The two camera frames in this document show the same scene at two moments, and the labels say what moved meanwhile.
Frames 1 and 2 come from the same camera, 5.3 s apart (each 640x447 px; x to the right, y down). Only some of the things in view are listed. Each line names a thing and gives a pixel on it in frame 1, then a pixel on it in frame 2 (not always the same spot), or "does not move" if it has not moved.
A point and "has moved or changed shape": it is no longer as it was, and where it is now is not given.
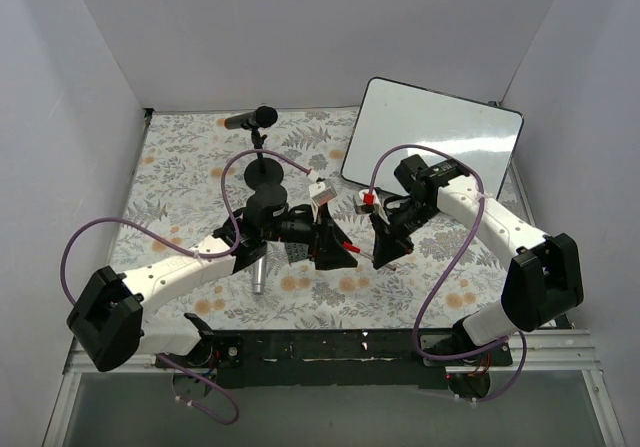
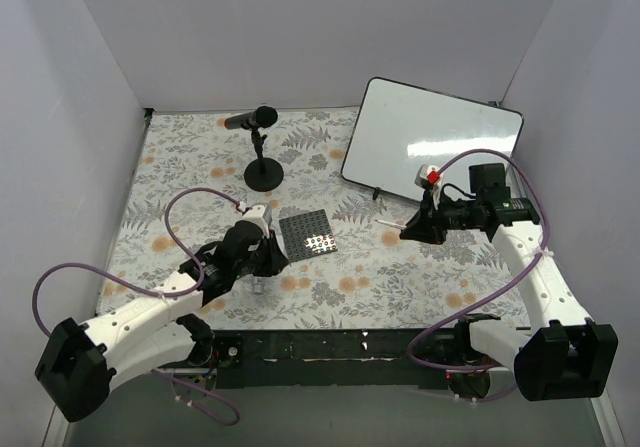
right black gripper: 385,229 -> 433,220
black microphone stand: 262,173 does not move
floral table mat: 325,249 does not move
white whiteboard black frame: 394,121 does not move
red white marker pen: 352,248 has moved or changed shape
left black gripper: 321,237 -> 265,256
